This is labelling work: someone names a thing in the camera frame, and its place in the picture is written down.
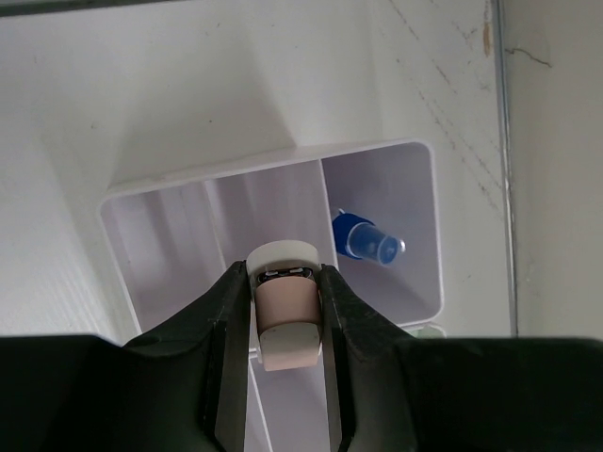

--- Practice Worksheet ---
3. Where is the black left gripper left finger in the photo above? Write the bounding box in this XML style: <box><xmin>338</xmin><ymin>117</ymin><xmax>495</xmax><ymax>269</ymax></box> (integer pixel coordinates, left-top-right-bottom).
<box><xmin>1</xmin><ymin>262</ymin><xmax>250</xmax><ymax>451</ymax></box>

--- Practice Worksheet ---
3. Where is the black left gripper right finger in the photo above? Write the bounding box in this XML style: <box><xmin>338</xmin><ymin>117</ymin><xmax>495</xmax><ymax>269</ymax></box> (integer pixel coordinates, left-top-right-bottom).
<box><xmin>318</xmin><ymin>266</ymin><xmax>602</xmax><ymax>451</ymax></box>

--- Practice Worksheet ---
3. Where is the green highlighter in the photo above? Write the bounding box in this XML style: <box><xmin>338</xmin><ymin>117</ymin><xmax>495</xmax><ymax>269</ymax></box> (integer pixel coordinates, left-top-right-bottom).
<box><xmin>412</xmin><ymin>324</ymin><xmax>447</xmax><ymax>339</ymax></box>

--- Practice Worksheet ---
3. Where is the clear bottle blue cap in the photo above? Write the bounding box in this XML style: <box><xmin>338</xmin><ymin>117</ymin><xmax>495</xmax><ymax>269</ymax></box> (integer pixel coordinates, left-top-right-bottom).
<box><xmin>330</xmin><ymin>207</ymin><xmax>406</xmax><ymax>266</ymax></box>

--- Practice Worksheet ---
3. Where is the white compartment organizer box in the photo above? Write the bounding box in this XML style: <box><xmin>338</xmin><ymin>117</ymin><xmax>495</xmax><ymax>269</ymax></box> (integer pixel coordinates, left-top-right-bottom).
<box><xmin>98</xmin><ymin>137</ymin><xmax>448</xmax><ymax>452</ymax></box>

